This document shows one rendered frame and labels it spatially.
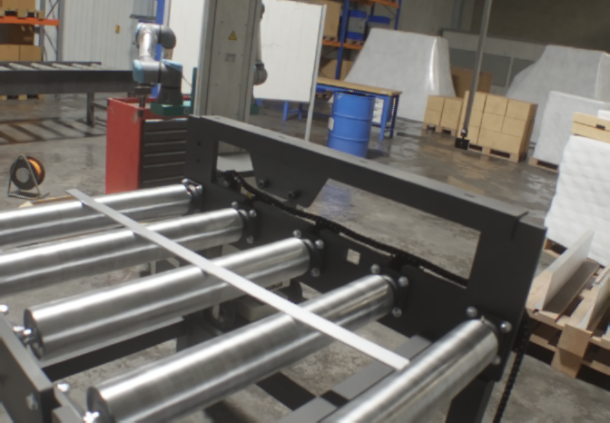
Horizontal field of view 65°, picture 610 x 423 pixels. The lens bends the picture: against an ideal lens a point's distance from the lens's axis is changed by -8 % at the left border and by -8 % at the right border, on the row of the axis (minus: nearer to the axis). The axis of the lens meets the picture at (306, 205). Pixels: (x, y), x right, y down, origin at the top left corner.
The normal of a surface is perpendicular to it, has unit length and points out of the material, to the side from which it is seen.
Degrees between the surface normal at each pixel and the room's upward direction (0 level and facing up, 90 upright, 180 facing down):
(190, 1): 90
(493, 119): 90
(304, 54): 90
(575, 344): 90
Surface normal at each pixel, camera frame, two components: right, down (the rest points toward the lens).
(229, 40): 0.69, 0.30
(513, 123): -0.59, 0.17
